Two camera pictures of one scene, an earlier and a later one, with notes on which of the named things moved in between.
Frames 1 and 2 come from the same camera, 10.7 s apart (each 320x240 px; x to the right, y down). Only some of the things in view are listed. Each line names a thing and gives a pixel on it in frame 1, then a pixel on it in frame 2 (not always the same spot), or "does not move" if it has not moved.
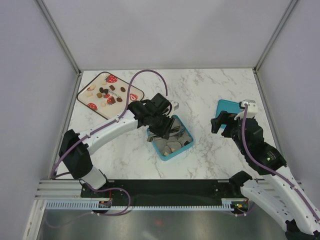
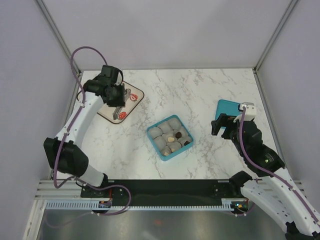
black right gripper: [224, 118] does not move
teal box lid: [230, 106] does not move
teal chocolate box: [180, 139] does not move
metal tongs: [171, 129] to [118, 109]
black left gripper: [164, 132] to [121, 102]
